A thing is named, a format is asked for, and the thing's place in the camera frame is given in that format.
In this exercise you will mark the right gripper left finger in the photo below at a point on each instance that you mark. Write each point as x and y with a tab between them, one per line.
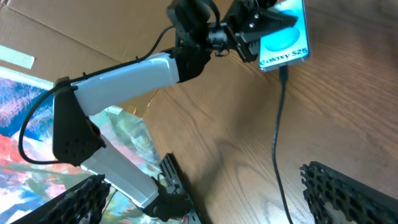
83	203

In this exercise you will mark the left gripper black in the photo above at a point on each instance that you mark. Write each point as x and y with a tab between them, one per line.
249	20

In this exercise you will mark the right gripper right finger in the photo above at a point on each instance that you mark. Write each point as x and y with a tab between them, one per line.
333	197

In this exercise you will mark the Samsung Galaxy smartphone teal screen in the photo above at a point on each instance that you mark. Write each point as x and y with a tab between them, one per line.
289	45

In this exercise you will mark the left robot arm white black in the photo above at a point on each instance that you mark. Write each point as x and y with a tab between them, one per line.
200	32

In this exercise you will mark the black mounting rail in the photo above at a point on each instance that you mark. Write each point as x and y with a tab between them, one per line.
176	182

